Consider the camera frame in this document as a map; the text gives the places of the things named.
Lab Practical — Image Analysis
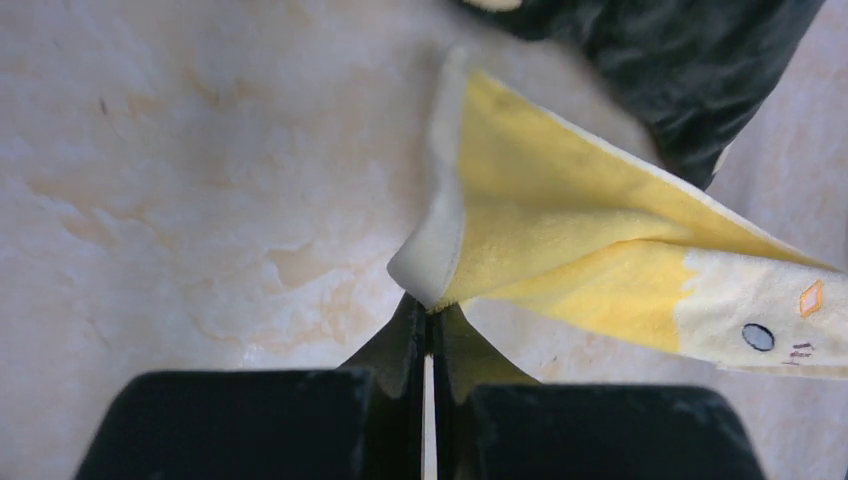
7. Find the black pillow with tan flowers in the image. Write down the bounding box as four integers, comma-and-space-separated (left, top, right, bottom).
464, 0, 821, 189

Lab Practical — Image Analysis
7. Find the pale yellow cream towel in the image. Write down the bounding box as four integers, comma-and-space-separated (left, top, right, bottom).
388, 48, 847, 379

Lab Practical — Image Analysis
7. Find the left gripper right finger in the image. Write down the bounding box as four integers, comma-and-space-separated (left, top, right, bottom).
431, 306, 763, 479

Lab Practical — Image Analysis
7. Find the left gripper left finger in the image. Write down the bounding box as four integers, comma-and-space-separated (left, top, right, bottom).
76, 296, 426, 479

